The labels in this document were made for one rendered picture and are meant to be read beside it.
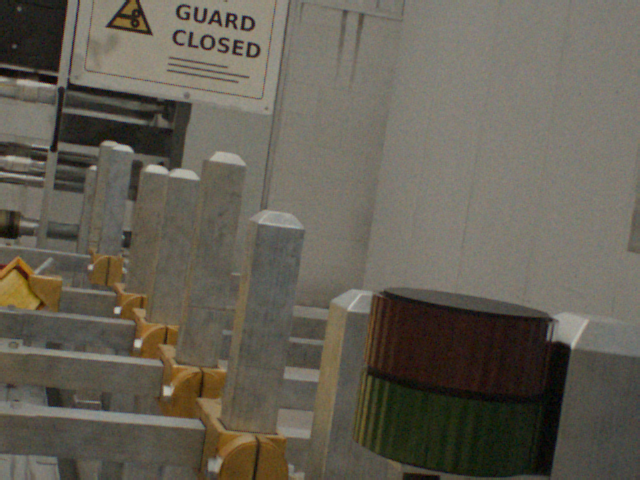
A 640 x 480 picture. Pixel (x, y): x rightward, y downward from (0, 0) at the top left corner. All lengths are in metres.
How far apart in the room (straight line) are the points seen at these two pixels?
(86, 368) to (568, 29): 5.88
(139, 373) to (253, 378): 0.30
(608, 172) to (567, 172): 0.44
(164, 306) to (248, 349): 0.50
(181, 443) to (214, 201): 0.27
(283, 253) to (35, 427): 0.22
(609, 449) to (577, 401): 0.02
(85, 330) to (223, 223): 0.34
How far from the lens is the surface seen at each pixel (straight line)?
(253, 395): 0.89
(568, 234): 6.48
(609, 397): 0.41
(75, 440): 0.93
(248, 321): 0.88
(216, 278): 1.13
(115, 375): 1.17
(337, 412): 0.64
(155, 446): 0.93
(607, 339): 0.41
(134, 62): 2.91
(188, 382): 1.11
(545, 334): 0.39
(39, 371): 1.17
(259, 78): 2.95
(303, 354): 1.46
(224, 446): 0.89
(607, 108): 6.32
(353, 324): 0.64
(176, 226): 1.37
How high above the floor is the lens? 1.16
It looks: 3 degrees down
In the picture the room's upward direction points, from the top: 8 degrees clockwise
